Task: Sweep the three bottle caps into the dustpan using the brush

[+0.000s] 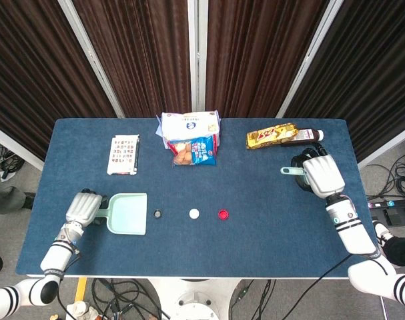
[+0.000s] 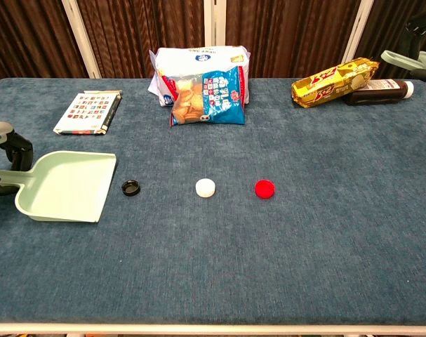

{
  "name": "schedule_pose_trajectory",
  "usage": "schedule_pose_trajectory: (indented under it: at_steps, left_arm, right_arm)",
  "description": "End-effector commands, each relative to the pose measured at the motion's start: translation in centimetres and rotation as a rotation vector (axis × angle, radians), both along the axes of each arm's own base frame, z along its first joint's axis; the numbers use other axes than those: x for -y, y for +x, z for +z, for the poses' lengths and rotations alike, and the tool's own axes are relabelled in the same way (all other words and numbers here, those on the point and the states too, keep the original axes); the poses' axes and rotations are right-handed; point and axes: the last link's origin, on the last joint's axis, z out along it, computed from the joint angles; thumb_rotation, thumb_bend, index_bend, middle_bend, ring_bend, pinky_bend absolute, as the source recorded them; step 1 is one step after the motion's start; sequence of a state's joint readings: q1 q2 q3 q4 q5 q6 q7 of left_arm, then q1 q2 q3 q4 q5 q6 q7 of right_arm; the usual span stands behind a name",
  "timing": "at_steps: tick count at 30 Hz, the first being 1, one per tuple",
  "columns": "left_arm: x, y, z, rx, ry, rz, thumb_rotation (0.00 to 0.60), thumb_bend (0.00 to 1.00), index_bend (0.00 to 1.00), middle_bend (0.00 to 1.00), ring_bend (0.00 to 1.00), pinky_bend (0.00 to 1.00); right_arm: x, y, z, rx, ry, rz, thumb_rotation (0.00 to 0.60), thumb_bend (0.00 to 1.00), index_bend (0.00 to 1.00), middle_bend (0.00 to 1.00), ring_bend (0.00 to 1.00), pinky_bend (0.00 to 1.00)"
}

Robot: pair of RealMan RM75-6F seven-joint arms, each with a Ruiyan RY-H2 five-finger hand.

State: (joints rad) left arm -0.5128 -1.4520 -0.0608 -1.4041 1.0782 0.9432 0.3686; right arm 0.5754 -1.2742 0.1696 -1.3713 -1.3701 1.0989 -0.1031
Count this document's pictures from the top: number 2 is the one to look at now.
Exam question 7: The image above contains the mint green plastic dustpan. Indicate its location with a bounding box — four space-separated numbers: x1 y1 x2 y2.
0 150 117 223

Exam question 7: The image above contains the black bottle cap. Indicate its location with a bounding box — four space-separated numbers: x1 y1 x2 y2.
121 179 141 197

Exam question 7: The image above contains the picture card booklet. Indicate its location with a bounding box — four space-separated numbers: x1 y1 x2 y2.
53 90 123 136

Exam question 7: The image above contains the brown sauce bottle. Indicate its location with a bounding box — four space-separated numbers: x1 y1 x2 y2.
345 79 415 106

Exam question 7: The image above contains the red bottle cap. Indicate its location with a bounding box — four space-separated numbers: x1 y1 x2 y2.
254 179 277 201

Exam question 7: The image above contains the dark brown curtain panel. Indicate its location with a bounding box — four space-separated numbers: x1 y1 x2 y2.
225 0 361 79
0 0 89 88
354 0 426 84
75 0 206 79

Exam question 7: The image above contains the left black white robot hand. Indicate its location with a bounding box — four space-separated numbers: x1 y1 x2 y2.
0 119 34 196

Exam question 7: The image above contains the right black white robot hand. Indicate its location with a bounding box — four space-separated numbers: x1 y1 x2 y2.
404 7 426 82

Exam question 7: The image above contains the mint green hand brush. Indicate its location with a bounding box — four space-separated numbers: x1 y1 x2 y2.
380 50 426 73

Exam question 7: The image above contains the white snack bag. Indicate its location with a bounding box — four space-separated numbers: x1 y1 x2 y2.
147 45 251 107

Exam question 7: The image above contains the white partition post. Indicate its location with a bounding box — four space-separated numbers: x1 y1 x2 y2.
60 0 102 79
204 0 227 48
341 0 375 64

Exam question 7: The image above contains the blue felt table mat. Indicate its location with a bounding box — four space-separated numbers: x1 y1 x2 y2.
0 77 426 326

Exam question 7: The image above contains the white bottle cap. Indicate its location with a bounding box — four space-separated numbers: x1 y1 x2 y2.
194 178 216 198

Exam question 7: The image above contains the yellow cracker package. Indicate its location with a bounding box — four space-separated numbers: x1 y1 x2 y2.
291 58 380 108

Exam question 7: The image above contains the blue clear cookie bag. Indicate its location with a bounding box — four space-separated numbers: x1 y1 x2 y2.
169 65 247 128

